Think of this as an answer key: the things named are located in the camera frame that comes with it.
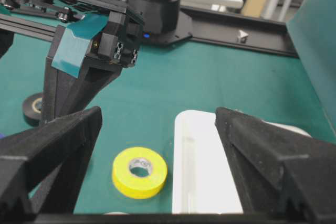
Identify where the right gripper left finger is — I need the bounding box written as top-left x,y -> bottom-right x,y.
1,106 -> 102,215

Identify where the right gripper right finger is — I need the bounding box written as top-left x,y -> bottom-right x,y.
215,107 -> 335,215

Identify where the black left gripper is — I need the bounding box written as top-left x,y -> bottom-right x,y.
0,0 -> 144,125

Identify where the yellow tape roll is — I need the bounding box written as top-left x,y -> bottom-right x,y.
111,146 -> 168,199

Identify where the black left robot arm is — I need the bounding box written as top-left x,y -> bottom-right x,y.
1,0 -> 192,126

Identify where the black tape roll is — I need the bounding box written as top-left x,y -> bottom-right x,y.
22,92 -> 43,127

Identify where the white plastic tray case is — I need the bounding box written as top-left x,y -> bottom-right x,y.
172,109 -> 313,215

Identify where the white tape roll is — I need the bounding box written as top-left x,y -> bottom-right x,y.
104,211 -> 129,215

